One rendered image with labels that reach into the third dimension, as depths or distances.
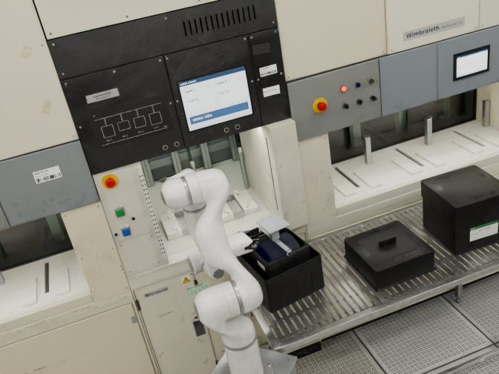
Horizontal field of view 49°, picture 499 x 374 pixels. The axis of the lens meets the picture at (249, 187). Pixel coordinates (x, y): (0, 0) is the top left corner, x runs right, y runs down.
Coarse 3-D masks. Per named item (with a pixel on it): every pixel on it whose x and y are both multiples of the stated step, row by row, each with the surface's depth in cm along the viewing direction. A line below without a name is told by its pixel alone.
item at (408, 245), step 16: (400, 224) 252; (352, 240) 247; (368, 240) 245; (384, 240) 239; (400, 240) 241; (416, 240) 240; (352, 256) 245; (368, 256) 236; (384, 256) 234; (400, 256) 232; (416, 256) 230; (432, 256) 233; (368, 272) 233; (384, 272) 227; (400, 272) 230; (416, 272) 233; (384, 288) 230
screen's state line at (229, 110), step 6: (246, 102) 233; (222, 108) 230; (228, 108) 231; (234, 108) 232; (240, 108) 233; (246, 108) 234; (204, 114) 229; (210, 114) 230; (216, 114) 231; (222, 114) 231; (192, 120) 228; (198, 120) 229; (204, 120) 230
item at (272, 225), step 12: (276, 216) 234; (264, 228) 227; (276, 228) 226; (276, 240) 231; (252, 252) 233; (288, 252) 223; (300, 252) 228; (252, 264) 238; (264, 264) 225; (276, 264) 224; (288, 264) 228; (264, 276) 230
